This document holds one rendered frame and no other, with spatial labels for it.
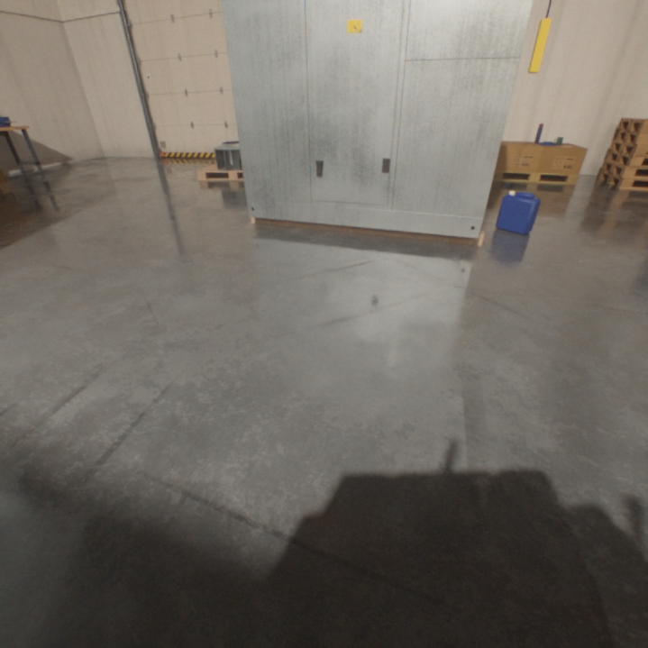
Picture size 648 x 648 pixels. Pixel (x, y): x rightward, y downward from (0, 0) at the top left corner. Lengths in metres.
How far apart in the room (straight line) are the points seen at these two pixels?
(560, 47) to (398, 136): 4.81
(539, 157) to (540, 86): 1.46
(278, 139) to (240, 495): 2.64
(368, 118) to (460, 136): 0.67
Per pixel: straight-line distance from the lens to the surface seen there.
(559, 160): 6.30
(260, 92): 3.15
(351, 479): 1.17
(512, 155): 6.09
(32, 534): 1.37
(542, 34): 3.56
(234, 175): 5.87
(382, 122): 2.82
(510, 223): 3.54
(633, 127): 6.88
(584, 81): 7.40
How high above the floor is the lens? 1.00
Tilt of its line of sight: 34 degrees down
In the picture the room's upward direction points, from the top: 1 degrees counter-clockwise
